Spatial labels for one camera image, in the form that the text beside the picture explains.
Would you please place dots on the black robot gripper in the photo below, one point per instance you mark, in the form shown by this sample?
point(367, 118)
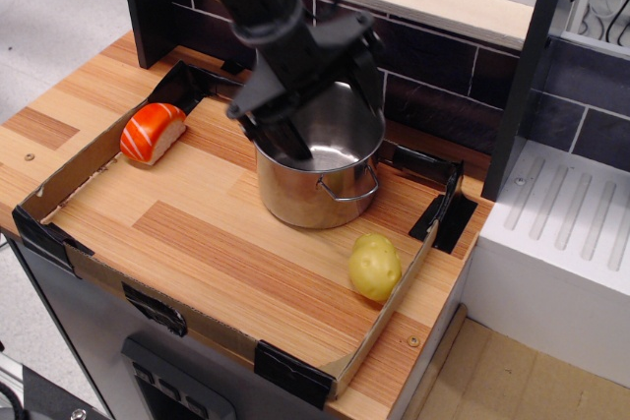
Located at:
point(295, 61)

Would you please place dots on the stainless steel pot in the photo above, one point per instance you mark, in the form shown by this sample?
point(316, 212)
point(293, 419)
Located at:
point(339, 181)

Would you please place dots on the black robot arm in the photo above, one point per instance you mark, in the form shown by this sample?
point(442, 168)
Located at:
point(299, 56)

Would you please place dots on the cardboard fence with black tape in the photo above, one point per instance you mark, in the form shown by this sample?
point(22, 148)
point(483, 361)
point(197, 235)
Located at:
point(183, 256)

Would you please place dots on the salmon nigiri sushi toy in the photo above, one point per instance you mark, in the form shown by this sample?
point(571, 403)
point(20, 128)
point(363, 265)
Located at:
point(151, 131)

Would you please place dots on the yellow potato toy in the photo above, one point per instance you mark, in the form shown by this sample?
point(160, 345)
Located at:
point(374, 267)

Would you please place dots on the white ribbed sink drainboard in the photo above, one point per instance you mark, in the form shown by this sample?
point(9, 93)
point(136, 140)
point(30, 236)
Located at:
point(567, 211)

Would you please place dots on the black control panel with buttons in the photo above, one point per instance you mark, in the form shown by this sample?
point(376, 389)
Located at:
point(170, 393)

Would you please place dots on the dark grey vertical post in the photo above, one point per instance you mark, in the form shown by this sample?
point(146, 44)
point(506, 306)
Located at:
point(549, 20)

